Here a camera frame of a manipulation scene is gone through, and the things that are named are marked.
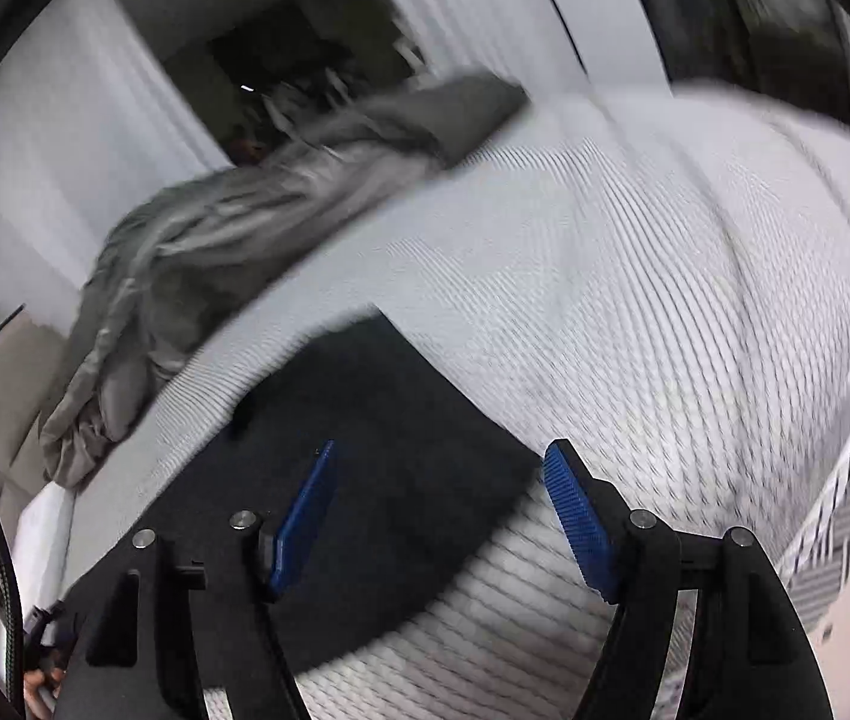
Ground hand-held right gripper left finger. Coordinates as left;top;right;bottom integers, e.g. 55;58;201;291
57;441;337;720

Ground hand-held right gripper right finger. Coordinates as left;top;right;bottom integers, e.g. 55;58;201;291
542;439;836;720

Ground grey crumpled blanket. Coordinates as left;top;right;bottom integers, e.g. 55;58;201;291
38;75;531;488

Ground white pillow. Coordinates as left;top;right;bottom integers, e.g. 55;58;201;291
16;484;77;616

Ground white textured bed mattress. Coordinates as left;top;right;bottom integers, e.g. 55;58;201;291
12;82;850;720

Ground black pants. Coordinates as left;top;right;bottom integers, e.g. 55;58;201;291
57;313;546;680

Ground white curtain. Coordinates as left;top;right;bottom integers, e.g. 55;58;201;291
350;0;591;102
0;0;231;331

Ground person's left hand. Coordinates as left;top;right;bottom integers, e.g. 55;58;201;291
23;669;64;717

